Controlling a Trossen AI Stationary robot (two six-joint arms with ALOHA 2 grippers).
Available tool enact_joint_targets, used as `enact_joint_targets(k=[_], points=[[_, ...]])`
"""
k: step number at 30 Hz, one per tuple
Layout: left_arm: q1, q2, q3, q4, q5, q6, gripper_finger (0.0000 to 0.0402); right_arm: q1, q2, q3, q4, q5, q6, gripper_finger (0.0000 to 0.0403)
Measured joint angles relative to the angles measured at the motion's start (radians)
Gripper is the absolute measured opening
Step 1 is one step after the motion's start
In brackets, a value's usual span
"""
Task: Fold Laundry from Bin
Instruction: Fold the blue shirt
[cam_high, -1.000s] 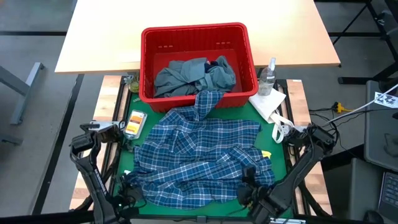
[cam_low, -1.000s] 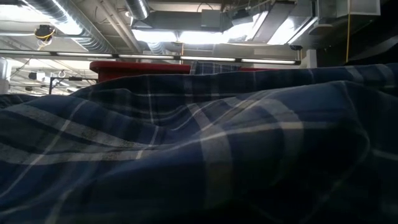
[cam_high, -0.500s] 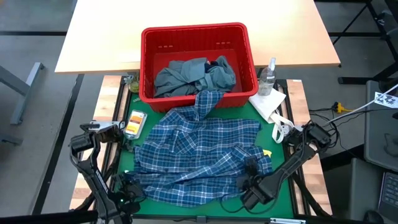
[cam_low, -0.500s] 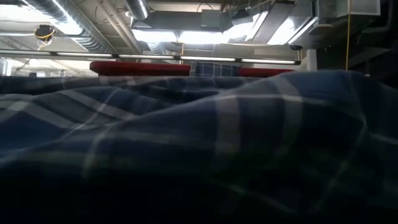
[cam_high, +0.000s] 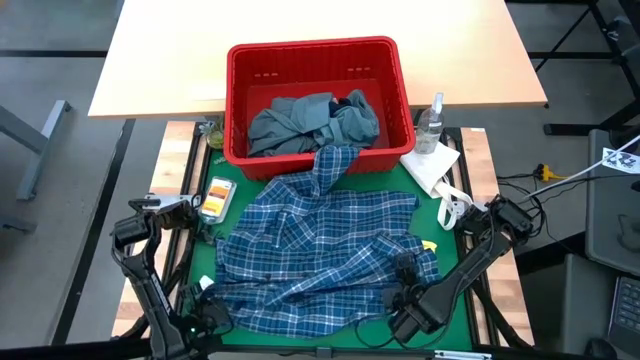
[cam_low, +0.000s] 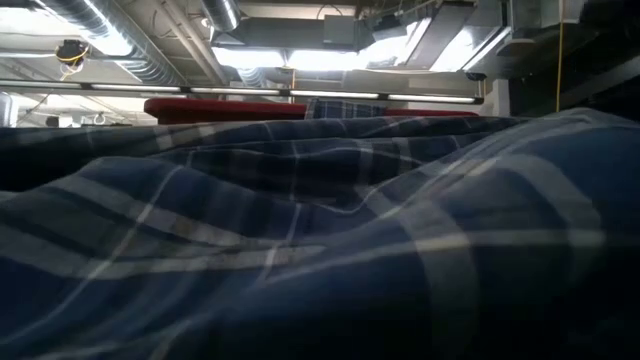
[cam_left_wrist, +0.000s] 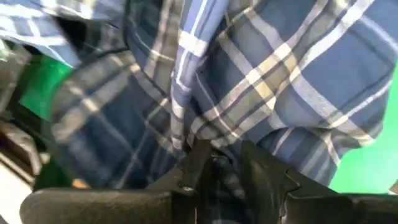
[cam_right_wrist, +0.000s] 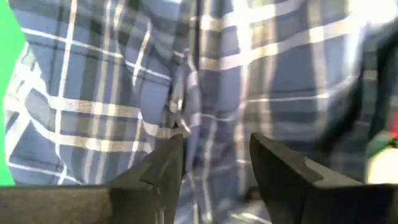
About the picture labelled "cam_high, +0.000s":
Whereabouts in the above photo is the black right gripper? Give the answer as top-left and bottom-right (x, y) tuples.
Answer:
(383, 252), (452, 345)

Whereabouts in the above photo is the blue plaid shirt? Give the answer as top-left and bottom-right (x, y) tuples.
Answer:
(213, 144), (444, 340)

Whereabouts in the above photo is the grey-blue garment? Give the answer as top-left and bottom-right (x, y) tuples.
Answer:
(248, 89), (381, 159)

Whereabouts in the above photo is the red plastic laundry bin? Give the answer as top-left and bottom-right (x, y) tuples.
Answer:
(223, 34), (416, 181)

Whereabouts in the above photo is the green table mat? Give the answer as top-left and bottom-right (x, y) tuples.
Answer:
(178, 149), (474, 351)

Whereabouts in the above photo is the orange-labelled clear plastic package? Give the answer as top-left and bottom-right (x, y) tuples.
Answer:
(198, 175), (238, 225)

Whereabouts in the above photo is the white tote bag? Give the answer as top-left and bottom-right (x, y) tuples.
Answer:
(399, 142), (474, 231)

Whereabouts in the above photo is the clear plastic spray bottle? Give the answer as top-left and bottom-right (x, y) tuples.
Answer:
(413, 91), (445, 155)

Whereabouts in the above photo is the black computer mouse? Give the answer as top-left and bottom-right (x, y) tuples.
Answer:
(584, 337), (619, 360)

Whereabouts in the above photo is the yellow power plug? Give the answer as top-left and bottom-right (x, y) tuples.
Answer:
(537, 163), (570, 182)

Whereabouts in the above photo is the small potted plant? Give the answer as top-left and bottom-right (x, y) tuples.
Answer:
(198, 119), (226, 151)

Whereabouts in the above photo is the black keyboard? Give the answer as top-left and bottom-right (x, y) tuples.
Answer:
(607, 275), (640, 346)

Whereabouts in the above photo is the grey plastic case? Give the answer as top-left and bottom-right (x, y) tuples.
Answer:
(584, 128), (640, 276)

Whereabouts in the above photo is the black metal desk base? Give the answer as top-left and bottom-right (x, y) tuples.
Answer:
(529, 0), (640, 137)

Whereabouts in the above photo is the grey metal table leg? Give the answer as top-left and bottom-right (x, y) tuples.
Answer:
(0, 99), (74, 202)

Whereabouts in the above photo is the black-and-white printed marker tag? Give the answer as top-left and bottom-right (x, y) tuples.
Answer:
(601, 147), (640, 175)

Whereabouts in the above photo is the light wooden table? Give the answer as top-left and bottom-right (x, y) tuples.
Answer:
(88, 0), (549, 120)

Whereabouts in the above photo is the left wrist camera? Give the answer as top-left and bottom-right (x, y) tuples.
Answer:
(201, 298), (234, 330)

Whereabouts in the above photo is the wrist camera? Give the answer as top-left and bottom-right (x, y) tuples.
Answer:
(382, 284), (414, 314)
(201, 298), (234, 330)

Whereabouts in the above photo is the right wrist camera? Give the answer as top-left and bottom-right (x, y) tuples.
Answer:
(382, 284), (414, 314)

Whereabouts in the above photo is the black cable sleeve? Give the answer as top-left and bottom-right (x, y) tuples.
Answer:
(474, 284), (531, 349)
(119, 244), (194, 341)

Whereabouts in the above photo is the black aluminium table frame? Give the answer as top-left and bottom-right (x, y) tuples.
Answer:
(149, 119), (504, 351)

